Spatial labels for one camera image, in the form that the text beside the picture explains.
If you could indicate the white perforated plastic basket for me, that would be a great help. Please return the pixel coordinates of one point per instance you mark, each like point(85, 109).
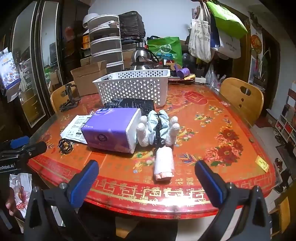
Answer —
point(129, 88)

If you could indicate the dark mirror door cabinet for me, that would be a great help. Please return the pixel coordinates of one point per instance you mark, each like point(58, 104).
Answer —
point(34, 58)

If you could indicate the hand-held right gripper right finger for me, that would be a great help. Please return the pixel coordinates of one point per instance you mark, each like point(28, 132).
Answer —
point(210, 185)

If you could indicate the person's left hand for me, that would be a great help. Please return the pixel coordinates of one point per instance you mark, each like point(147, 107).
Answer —
point(11, 205)

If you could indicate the steel kettle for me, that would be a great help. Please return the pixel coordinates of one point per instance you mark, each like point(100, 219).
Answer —
point(141, 55)

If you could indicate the black plastic bag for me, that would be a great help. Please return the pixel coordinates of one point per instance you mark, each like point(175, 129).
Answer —
point(131, 24)

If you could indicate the open cardboard box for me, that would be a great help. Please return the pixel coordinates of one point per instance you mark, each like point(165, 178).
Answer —
point(87, 83)

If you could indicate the green hanging tote bag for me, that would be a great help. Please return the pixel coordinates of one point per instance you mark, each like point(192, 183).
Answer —
point(229, 20)

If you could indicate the black phone stand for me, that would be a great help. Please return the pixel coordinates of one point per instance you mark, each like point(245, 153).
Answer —
point(72, 92)

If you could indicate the pink towel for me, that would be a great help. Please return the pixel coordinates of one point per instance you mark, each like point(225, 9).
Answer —
point(164, 162)

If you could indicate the white printed packet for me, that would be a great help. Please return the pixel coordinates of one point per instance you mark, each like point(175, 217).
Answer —
point(74, 127)

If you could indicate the purple tissue pack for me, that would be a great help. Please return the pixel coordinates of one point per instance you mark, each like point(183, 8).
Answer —
point(108, 129)

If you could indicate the wall calendar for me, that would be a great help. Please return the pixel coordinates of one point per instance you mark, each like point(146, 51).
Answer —
point(9, 69)

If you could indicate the green shopping bag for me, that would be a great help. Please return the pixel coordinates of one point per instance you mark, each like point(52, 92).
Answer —
point(166, 48)

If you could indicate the printed plastic bag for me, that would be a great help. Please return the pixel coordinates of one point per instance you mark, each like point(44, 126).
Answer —
point(22, 185)

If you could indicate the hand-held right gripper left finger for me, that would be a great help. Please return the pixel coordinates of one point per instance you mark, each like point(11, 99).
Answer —
point(84, 183)

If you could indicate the wooden chair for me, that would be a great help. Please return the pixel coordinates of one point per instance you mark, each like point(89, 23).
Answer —
point(56, 97)
point(231, 92)

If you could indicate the white canvas tote bag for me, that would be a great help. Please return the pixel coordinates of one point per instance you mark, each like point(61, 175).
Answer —
point(198, 39)

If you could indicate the purple cup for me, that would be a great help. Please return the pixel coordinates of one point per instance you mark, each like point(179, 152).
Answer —
point(182, 73)

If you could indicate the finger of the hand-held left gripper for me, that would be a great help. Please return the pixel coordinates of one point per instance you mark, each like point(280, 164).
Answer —
point(34, 148)
point(19, 141)

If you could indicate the white paper bag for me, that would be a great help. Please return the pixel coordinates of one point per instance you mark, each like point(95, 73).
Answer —
point(229, 46)

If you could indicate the red round wall ornament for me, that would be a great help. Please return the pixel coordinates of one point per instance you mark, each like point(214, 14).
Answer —
point(256, 42)

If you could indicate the low shelf with books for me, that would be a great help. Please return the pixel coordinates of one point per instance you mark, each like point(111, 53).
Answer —
point(286, 125)

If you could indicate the white fuzzy glove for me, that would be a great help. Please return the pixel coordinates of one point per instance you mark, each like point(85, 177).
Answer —
point(142, 134)
point(172, 132)

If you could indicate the black cloth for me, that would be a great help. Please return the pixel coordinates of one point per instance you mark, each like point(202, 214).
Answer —
point(134, 104)

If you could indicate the stacked grey round containers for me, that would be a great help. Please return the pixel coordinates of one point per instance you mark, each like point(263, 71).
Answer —
point(105, 48)

